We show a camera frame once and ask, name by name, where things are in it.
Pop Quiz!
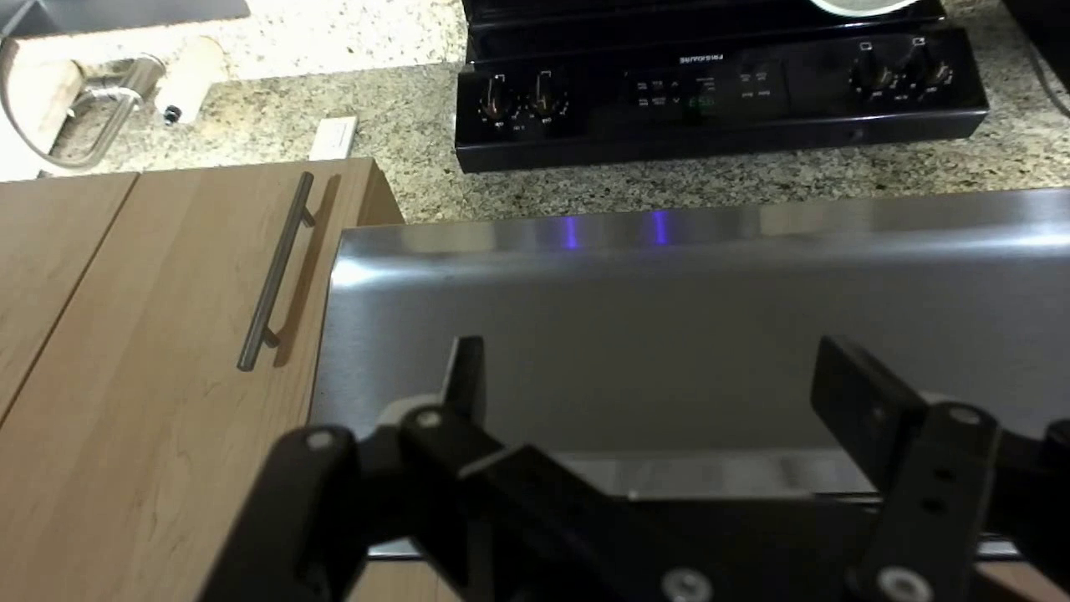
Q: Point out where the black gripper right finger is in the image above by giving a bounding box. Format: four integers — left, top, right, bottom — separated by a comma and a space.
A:
808, 331, 1070, 602

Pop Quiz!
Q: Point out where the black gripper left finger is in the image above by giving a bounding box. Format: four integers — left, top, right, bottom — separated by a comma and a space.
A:
196, 331, 723, 602

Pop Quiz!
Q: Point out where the short light wooden cabinet door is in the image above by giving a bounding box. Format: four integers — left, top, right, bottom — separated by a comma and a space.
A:
347, 551, 477, 602

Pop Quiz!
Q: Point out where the stainless steel range hood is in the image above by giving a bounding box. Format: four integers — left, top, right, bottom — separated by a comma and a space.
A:
311, 185, 1070, 562

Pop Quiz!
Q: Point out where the white soap bottle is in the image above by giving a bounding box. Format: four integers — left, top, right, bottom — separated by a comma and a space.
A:
155, 32, 235, 128

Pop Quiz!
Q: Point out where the black electric stove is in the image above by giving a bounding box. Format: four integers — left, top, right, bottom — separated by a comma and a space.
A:
450, 0, 992, 176

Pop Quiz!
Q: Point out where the chrome kitchen faucet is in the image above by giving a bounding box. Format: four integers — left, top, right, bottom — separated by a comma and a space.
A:
0, 29, 170, 175

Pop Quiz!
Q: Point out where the black countertop appliance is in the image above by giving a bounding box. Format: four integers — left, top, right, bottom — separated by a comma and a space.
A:
997, 0, 1070, 69

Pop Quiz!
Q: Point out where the stainless steel sink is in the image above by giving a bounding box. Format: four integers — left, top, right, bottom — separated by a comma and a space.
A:
0, 0, 254, 39

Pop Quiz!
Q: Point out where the metal bar cabinet handle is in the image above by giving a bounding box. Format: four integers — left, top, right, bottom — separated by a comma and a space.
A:
235, 166, 318, 375

